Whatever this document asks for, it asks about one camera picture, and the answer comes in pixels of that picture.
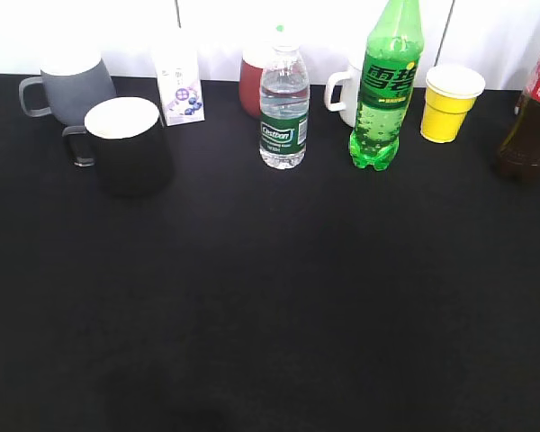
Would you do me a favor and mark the blueberry milk carton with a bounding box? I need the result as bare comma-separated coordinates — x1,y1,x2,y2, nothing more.
151,27,205,126

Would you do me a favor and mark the black mug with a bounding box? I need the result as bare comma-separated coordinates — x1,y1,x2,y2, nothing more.
62,96,174,197

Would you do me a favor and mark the red mug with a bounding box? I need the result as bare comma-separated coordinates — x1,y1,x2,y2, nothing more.
238,45,272,118

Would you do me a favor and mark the brown coffee drink bottle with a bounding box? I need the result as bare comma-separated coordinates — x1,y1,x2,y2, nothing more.
514,90,525,115

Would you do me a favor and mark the grey mug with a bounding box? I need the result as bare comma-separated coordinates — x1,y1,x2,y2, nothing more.
18,49,116,126

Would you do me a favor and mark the cola bottle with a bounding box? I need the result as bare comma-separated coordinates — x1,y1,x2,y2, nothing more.
496,59,540,183

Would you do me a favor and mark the clear water bottle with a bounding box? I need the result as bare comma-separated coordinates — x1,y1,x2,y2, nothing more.
259,24,310,170

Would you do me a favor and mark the white mug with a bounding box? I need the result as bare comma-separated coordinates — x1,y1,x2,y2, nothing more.
323,54,364,128

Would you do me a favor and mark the yellow paper cup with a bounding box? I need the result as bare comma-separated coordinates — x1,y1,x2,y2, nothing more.
420,64,486,144

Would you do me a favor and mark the green sprite bottle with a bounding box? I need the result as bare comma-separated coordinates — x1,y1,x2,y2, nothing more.
348,0,424,171

